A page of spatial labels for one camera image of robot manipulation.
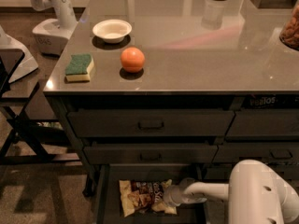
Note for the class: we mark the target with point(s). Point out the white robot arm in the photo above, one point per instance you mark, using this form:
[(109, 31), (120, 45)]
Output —
[(255, 194)]

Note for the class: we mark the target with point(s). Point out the top left drawer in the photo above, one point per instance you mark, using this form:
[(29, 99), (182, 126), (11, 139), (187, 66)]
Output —
[(150, 122)]

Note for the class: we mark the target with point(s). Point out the dark counter cabinet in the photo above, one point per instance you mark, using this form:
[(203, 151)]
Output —
[(199, 54)]

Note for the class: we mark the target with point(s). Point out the green and yellow sponge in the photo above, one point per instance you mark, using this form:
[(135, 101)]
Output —
[(79, 68)]

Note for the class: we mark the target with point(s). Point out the brown sea salt chip bag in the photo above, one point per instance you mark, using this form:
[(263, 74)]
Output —
[(139, 196)]

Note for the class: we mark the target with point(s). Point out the orange round fruit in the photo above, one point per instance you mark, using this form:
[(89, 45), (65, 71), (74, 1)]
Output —
[(132, 60)]

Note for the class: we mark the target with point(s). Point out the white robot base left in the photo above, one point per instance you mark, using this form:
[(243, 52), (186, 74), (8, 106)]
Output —
[(17, 59)]

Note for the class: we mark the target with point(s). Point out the glass jar of nuts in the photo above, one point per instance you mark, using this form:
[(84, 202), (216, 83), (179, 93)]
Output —
[(289, 35)]

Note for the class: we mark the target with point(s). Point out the middle right drawer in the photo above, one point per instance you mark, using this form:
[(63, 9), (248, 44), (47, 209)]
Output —
[(265, 152)]

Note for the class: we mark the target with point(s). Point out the dark folding side table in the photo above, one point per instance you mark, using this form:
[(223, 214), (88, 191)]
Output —
[(24, 106)]

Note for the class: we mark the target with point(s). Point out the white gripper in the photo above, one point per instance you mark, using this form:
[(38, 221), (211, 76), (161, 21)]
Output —
[(173, 194)]

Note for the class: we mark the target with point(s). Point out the top right drawer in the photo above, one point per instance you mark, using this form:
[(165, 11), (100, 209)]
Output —
[(265, 124)]

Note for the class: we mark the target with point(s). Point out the white bowl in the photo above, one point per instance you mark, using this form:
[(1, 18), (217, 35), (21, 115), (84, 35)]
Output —
[(112, 31)]

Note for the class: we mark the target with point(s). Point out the middle left drawer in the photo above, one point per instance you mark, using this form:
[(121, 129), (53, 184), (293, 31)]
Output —
[(150, 153)]

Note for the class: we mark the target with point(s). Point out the open bottom left drawer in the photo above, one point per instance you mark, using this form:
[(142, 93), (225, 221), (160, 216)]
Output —
[(108, 209)]

